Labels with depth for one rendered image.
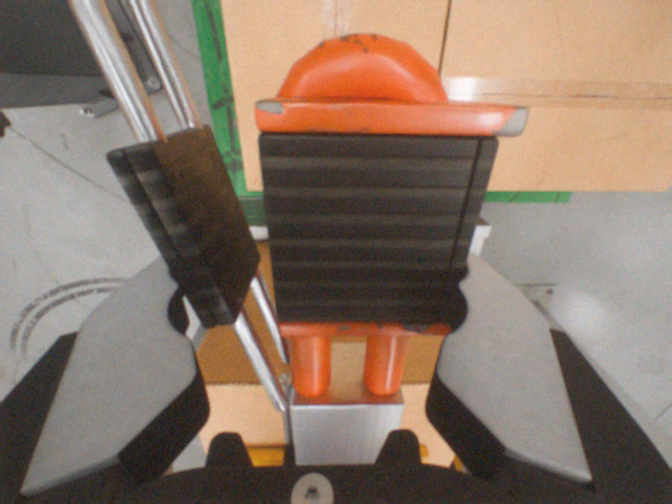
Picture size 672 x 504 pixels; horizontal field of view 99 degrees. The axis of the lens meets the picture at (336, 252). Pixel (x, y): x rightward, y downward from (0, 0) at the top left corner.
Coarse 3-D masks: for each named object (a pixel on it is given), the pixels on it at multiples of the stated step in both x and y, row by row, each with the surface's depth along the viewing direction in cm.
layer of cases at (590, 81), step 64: (256, 0) 49; (320, 0) 49; (384, 0) 50; (448, 0) 50; (512, 0) 50; (576, 0) 50; (640, 0) 50; (256, 64) 54; (448, 64) 55; (512, 64) 55; (576, 64) 55; (640, 64) 55; (256, 128) 59; (576, 128) 61; (640, 128) 61
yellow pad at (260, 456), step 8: (248, 448) 44; (256, 448) 44; (264, 448) 44; (272, 448) 44; (280, 448) 44; (256, 456) 43; (264, 456) 43; (272, 456) 43; (280, 456) 43; (256, 464) 43; (264, 464) 43; (272, 464) 43; (280, 464) 43
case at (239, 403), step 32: (256, 320) 47; (224, 352) 41; (416, 352) 42; (224, 384) 37; (256, 384) 37; (416, 384) 38; (224, 416) 40; (256, 416) 40; (416, 416) 41; (448, 448) 46
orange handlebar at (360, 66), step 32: (320, 64) 8; (352, 64) 8; (384, 64) 8; (416, 64) 8; (288, 96) 9; (320, 96) 9; (352, 96) 9; (384, 96) 9; (416, 96) 9; (320, 352) 14; (384, 352) 14; (320, 384) 15; (384, 384) 15
